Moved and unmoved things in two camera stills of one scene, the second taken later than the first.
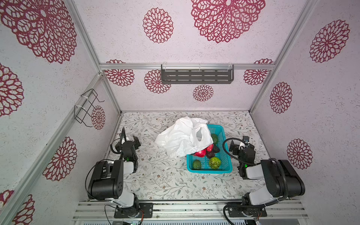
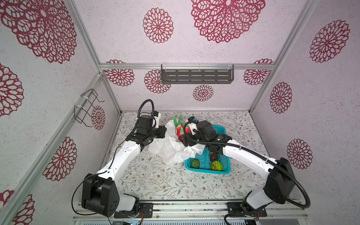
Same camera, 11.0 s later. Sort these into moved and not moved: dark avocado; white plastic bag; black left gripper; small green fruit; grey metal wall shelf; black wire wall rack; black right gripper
Moved: dark avocado; black left gripper; white plastic bag; black right gripper
Not moved: black wire wall rack; small green fruit; grey metal wall shelf
